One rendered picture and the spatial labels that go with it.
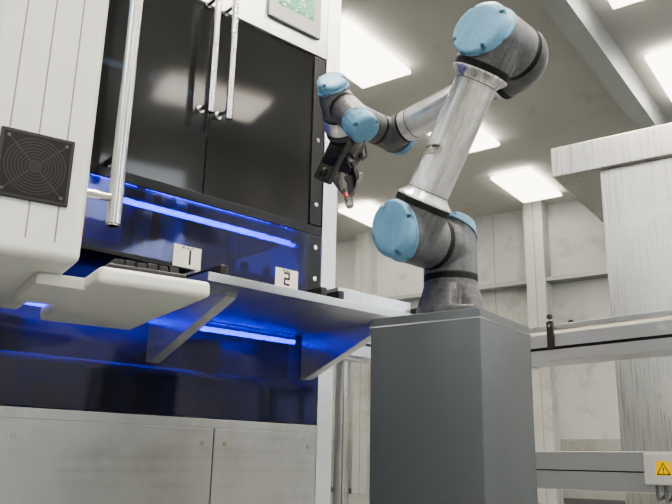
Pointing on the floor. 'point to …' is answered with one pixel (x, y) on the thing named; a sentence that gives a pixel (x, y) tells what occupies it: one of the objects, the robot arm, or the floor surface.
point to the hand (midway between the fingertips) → (345, 193)
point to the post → (327, 281)
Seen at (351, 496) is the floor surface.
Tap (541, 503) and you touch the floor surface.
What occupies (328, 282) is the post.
